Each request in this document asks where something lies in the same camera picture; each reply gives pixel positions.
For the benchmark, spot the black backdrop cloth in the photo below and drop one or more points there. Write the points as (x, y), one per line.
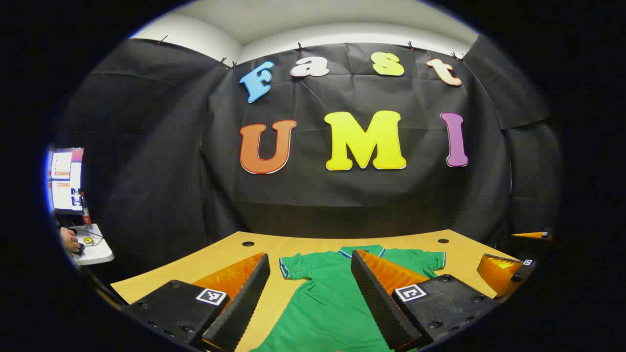
(342, 205)

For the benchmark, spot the red bottle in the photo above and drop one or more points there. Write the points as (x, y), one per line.
(86, 215)

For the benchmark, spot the white side table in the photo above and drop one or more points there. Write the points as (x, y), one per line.
(100, 252)

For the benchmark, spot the computer monitor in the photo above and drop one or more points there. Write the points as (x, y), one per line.
(66, 181)

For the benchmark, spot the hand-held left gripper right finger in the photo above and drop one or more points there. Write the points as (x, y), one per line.
(376, 298)

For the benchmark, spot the green T-shirt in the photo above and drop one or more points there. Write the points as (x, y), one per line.
(323, 313)

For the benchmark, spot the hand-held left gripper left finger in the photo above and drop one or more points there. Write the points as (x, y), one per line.
(244, 308)

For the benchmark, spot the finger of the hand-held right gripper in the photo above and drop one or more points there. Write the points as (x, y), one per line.
(521, 271)
(533, 235)

